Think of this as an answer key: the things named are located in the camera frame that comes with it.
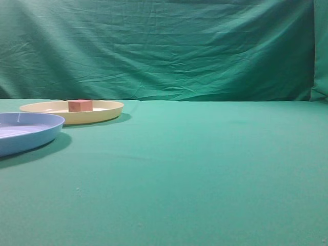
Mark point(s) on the red cube block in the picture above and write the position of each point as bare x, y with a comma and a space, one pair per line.
80, 105

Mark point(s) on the yellow plastic plate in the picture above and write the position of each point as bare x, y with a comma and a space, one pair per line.
103, 110

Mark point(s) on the blue plastic plate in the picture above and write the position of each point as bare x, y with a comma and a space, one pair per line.
22, 131

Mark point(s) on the green table cloth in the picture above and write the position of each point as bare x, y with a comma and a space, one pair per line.
175, 173

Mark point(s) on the green backdrop cloth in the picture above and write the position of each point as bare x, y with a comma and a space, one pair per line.
164, 50

